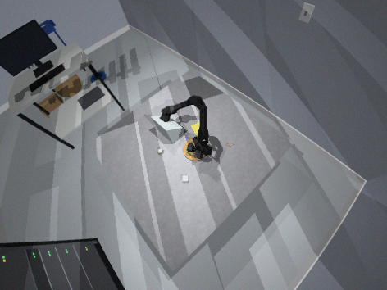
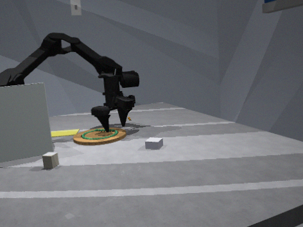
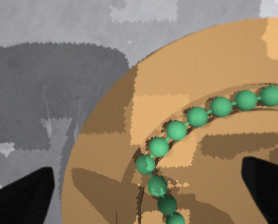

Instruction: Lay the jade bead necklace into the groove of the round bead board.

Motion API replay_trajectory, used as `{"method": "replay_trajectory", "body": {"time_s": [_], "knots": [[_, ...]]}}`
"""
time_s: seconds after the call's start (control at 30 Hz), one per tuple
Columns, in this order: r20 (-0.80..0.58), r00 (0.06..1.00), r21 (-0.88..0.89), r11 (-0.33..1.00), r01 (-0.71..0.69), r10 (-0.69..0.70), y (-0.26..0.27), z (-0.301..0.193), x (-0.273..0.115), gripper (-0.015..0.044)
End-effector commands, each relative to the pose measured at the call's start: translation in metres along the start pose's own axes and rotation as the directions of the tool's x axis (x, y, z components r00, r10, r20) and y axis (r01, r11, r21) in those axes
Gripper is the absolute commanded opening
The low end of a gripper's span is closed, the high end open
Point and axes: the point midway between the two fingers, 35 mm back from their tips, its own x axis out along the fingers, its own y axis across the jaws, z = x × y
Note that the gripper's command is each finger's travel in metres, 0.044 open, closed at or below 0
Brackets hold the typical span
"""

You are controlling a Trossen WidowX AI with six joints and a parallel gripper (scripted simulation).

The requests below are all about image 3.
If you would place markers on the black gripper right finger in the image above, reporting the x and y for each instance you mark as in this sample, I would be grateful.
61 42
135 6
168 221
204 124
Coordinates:
261 179

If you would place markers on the round wooden bead board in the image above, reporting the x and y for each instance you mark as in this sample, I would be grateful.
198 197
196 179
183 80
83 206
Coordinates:
203 170

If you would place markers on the green sphere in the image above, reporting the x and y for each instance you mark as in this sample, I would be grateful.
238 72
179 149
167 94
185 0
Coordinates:
197 116
245 100
269 96
145 164
167 205
177 218
176 130
158 147
220 106
157 186

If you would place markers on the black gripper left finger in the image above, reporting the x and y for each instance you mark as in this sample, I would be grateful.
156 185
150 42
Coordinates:
27 199

